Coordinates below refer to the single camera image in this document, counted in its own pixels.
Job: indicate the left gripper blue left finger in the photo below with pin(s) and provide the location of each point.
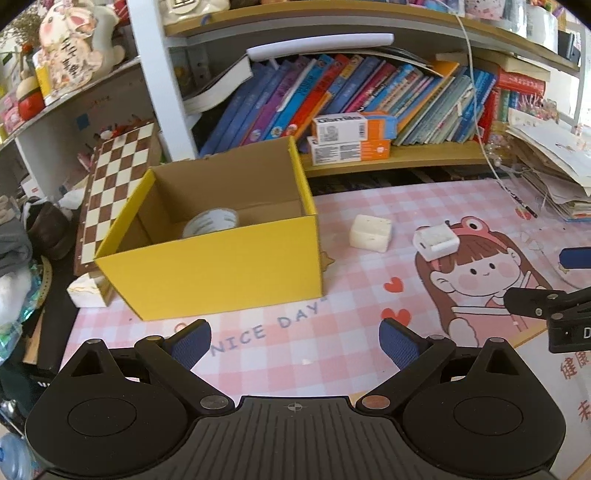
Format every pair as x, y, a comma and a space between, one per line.
190, 344

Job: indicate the stack of papers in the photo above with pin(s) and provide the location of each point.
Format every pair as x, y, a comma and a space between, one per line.
555, 162

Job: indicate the clear packing tape roll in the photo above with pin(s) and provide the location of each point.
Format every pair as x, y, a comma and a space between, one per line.
211, 221

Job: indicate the white foam cube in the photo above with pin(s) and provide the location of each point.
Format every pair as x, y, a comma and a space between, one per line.
371, 233

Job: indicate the white charger block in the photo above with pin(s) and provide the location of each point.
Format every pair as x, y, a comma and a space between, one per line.
436, 242

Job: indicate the red round doll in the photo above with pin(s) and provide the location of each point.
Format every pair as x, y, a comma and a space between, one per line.
30, 99

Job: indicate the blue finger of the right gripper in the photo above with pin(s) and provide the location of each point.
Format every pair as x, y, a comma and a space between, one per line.
576, 258

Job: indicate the decorative chinese hanging plaque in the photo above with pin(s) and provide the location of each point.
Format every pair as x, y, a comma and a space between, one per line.
65, 37

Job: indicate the upper orange white toothpaste box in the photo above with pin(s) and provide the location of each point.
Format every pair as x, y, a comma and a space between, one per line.
354, 126

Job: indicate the white bookshelf frame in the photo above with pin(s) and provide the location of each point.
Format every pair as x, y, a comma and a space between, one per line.
218, 39

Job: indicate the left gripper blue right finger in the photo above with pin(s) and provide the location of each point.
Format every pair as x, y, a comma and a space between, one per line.
399, 343

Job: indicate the yellow cardboard box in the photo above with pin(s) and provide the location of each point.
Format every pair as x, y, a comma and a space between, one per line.
272, 256

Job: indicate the brown white chessboard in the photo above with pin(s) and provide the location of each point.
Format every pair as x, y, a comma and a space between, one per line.
117, 167

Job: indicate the thick white lying book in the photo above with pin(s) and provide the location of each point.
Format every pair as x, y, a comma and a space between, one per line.
220, 87

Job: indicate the orange white toothpaste box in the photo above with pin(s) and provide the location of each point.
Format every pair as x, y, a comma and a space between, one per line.
354, 126
358, 151

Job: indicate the black pen on mat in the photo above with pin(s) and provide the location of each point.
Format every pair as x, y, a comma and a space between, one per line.
511, 188

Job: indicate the row of leaning books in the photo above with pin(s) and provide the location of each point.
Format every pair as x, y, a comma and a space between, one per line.
455, 98

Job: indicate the lower orange white toothpaste box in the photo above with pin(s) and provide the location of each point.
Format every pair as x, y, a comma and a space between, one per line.
358, 151

